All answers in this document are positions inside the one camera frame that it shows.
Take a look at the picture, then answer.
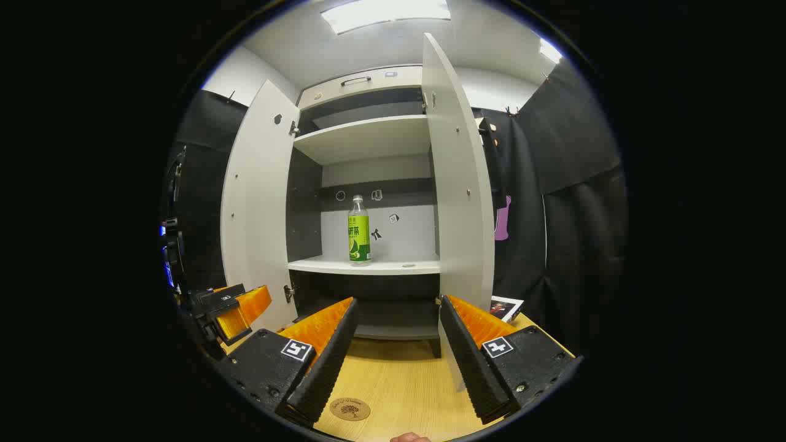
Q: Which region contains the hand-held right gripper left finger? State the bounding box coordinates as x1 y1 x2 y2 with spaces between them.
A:
215 297 360 429

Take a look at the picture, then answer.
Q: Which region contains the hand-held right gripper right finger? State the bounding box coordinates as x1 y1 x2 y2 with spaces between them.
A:
438 295 581 425

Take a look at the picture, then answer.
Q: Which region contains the round wooden coaster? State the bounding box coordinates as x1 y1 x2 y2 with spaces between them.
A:
329 398 372 422

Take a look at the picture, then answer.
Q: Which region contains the grey cabinet door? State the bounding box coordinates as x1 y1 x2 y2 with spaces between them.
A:
220 79 302 335
421 32 497 394

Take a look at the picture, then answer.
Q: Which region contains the green label drink bottle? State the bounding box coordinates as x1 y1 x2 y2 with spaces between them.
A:
348 195 372 266

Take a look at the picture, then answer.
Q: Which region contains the grey cabinet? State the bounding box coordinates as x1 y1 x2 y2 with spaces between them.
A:
286 64 443 360

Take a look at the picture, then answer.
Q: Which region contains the grey cabinet shelf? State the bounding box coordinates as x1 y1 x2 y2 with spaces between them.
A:
287 255 442 275
294 115 430 165

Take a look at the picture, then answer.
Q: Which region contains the white photo card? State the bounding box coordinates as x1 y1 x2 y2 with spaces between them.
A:
490 296 524 324

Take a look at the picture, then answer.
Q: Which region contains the dark equipment stand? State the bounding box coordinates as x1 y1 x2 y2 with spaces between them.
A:
160 146 188 292

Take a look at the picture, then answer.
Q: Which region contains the black backdrop cloth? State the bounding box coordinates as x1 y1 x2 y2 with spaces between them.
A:
163 58 628 357

